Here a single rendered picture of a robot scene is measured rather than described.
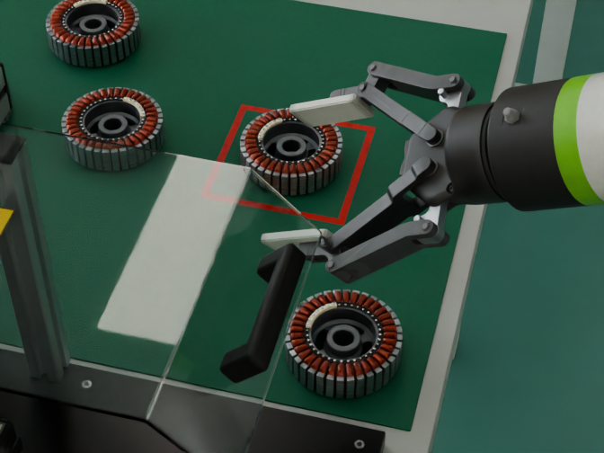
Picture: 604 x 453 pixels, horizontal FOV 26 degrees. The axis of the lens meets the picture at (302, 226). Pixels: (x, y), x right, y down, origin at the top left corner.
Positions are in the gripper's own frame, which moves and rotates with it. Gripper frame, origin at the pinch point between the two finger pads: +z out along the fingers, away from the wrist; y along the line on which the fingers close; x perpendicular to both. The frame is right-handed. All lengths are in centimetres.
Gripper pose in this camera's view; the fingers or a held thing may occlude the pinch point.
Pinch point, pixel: (299, 177)
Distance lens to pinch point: 109.3
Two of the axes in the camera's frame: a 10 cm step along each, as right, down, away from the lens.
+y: 2.0, -9.1, 3.6
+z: -7.7, 0.8, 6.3
